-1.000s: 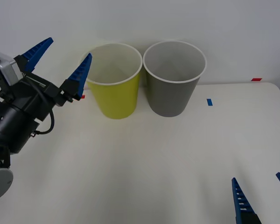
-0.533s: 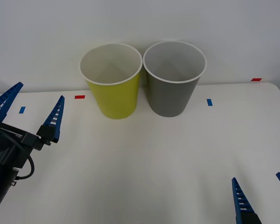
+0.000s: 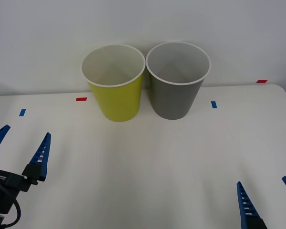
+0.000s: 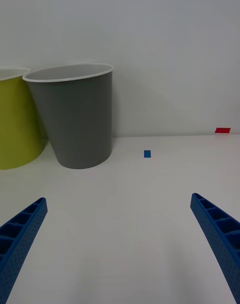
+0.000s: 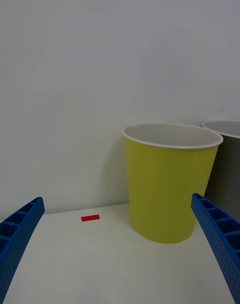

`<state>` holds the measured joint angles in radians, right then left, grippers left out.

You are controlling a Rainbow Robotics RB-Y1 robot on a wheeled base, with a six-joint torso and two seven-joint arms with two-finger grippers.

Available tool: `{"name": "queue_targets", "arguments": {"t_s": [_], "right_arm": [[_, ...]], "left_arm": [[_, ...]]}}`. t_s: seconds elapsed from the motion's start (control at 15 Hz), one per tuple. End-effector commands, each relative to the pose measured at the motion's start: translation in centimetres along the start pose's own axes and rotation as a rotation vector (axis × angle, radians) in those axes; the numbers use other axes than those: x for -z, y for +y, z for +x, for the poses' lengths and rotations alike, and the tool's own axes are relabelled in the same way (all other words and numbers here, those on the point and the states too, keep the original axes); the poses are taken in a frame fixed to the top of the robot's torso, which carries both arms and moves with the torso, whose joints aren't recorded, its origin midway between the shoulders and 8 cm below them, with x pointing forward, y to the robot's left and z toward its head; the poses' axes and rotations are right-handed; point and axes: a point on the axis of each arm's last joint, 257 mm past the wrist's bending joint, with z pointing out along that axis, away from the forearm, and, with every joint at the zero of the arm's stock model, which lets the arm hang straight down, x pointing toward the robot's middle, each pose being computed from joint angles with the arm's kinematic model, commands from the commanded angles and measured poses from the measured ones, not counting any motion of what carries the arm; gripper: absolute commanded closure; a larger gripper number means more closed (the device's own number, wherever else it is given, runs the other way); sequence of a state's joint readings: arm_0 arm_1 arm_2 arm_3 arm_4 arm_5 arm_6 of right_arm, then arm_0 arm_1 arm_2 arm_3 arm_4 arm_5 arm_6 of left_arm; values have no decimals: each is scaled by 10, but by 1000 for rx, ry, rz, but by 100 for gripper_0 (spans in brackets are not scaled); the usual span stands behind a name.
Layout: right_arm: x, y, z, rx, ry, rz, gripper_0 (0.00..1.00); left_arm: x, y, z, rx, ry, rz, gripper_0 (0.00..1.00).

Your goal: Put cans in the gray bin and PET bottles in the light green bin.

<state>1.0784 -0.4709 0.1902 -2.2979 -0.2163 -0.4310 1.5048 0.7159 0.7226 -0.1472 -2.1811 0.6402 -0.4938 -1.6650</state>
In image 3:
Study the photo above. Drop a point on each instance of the grey plastic waste bin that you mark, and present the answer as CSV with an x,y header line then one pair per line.
x,y
174,100

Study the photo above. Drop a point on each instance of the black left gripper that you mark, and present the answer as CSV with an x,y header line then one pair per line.
x,y
4,188

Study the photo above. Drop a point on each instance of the yellow-green plastic waste bin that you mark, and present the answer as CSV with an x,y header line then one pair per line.
x,y
119,100

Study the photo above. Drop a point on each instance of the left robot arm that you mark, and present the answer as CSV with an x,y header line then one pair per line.
x,y
19,212

